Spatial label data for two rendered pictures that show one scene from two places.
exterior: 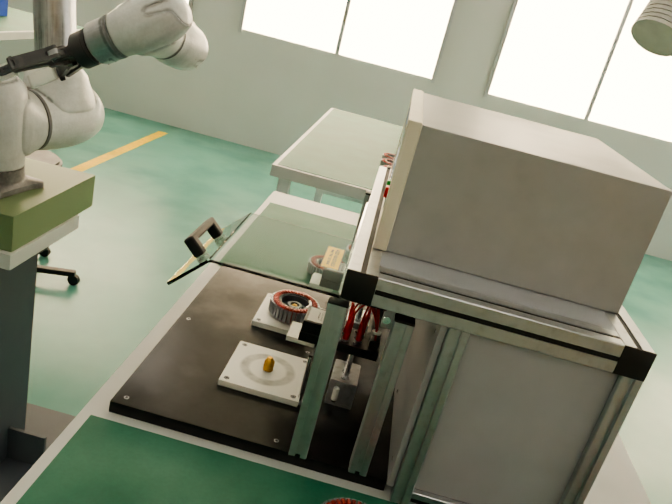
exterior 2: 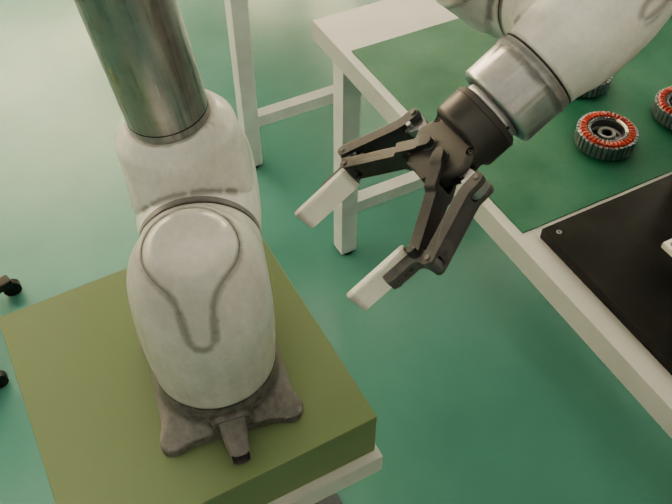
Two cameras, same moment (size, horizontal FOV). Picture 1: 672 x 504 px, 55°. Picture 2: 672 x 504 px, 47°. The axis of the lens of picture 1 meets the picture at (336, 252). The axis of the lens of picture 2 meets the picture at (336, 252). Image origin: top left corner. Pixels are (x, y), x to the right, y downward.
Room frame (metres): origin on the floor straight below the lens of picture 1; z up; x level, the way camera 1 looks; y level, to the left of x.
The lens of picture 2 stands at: (0.89, 1.02, 1.71)
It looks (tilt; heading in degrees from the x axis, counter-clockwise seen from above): 48 degrees down; 330
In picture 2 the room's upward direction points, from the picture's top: straight up
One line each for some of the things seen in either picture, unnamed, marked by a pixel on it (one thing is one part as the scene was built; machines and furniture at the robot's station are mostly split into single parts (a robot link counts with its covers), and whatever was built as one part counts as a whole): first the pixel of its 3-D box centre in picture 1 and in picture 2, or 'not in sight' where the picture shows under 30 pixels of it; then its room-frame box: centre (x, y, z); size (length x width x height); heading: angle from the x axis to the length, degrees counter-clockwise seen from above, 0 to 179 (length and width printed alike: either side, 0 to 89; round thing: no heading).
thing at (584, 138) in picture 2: not in sight; (605, 135); (1.63, 0.01, 0.77); 0.11 x 0.11 x 0.04
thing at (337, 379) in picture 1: (342, 383); not in sight; (1.04, -0.08, 0.80); 0.07 x 0.05 x 0.06; 178
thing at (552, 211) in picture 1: (500, 185); not in sight; (1.15, -0.26, 1.22); 0.44 x 0.39 x 0.20; 178
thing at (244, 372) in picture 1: (267, 371); not in sight; (1.05, 0.07, 0.78); 0.15 x 0.15 x 0.01; 88
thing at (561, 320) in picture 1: (477, 245); not in sight; (1.16, -0.26, 1.09); 0.68 x 0.44 x 0.05; 178
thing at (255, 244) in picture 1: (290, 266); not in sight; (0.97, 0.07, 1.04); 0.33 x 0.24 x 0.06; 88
